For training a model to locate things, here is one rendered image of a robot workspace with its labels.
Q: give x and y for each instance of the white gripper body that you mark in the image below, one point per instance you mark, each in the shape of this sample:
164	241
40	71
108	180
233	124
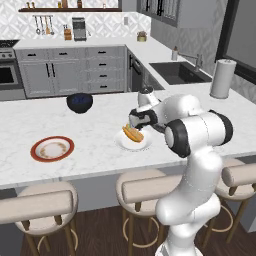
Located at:
134	119

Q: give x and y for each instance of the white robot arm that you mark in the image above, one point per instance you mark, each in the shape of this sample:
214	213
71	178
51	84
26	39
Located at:
200	180

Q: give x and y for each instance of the orange sausage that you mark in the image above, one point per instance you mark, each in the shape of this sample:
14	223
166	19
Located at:
128	131

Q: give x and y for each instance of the white plate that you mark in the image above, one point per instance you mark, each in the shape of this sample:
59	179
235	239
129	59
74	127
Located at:
128	144

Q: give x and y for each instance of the dark blue bowl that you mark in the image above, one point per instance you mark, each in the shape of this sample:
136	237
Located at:
80	103

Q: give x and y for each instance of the red rimmed plate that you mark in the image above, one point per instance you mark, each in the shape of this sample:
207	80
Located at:
52	149

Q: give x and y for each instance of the black dishwasher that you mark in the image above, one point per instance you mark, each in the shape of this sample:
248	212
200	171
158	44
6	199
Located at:
136	73

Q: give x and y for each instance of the dark sink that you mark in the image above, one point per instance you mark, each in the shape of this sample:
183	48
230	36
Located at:
178	73

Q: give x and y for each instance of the beige bar stool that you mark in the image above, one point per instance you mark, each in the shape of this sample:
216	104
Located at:
236	180
143	190
40	206

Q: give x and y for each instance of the white soap dispenser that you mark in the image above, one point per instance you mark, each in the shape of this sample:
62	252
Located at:
174	54

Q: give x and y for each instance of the grey cupboard run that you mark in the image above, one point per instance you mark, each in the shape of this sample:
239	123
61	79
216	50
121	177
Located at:
73	71

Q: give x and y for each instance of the small potted plant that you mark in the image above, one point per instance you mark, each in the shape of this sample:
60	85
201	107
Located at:
142	36

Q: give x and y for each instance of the grey tap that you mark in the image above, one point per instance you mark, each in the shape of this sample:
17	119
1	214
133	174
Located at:
196	60

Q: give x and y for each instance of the white paper towel roll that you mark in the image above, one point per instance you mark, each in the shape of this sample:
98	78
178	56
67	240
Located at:
222	79

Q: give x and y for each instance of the wooden knife block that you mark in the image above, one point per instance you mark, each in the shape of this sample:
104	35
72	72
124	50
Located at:
67	34

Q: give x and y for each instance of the small grey jar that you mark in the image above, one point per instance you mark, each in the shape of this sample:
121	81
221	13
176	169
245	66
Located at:
104	5

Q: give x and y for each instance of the dark wooden shelf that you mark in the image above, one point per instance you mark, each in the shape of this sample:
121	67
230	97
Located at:
70	9

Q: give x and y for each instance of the brown bottle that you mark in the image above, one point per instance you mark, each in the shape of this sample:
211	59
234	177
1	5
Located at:
64	3
79	4

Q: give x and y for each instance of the steel oven with hob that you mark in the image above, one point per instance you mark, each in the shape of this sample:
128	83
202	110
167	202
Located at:
8	73

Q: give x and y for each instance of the black framed window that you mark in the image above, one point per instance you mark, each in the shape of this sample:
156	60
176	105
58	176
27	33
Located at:
240	33

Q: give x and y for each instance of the yellow jar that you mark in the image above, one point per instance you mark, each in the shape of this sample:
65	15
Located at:
59	4

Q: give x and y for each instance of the white wall socket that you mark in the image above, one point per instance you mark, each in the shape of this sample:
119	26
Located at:
126	21

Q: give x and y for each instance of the grey wall cupboards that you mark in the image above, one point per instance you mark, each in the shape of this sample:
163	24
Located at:
173	11

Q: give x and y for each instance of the rail with hanging tools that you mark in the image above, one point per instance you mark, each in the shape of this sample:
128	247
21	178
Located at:
43	25

